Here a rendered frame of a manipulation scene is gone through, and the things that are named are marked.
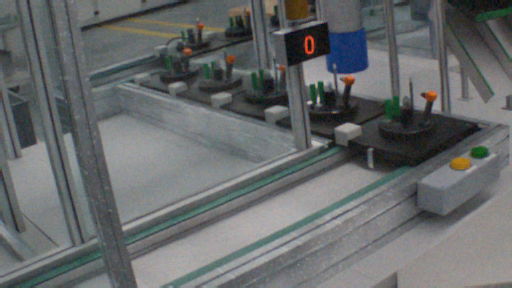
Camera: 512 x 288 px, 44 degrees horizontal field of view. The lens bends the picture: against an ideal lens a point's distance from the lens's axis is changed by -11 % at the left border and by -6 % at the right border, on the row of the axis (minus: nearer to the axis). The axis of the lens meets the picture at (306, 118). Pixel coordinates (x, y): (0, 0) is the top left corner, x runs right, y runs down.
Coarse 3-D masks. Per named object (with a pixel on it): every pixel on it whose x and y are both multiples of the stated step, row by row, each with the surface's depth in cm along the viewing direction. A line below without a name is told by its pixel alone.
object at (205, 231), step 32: (288, 160) 150; (320, 160) 152; (352, 160) 158; (384, 160) 155; (224, 192) 140; (256, 192) 141; (288, 192) 145; (320, 192) 143; (352, 192) 141; (128, 224) 127; (160, 224) 129; (192, 224) 131; (224, 224) 133; (256, 224) 132; (288, 224) 131; (160, 256) 123; (192, 256) 122; (224, 256) 115
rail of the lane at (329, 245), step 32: (448, 160) 140; (384, 192) 130; (416, 192) 134; (320, 224) 120; (352, 224) 122; (384, 224) 128; (416, 224) 135; (256, 256) 111; (288, 256) 113; (320, 256) 118; (352, 256) 124
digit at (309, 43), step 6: (306, 30) 143; (312, 30) 144; (300, 36) 142; (306, 36) 143; (312, 36) 144; (300, 42) 143; (306, 42) 144; (312, 42) 145; (306, 48) 144; (312, 48) 145; (318, 48) 146; (306, 54) 144; (312, 54) 145; (318, 54) 146
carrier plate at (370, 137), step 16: (368, 128) 160; (448, 128) 154; (464, 128) 153; (352, 144) 154; (368, 144) 151; (384, 144) 150; (400, 144) 149; (416, 144) 148; (432, 144) 146; (400, 160) 144; (416, 160) 141
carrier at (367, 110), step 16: (320, 80) 177; (336, 80) 178; (320, 96) 178; (336, 96) 180; (352, 96) 185; (320, 112) 169; (336, 112) 168; (352, 112) 170; (368, 112) 171; (384, 112) 171; (320, 128) 164
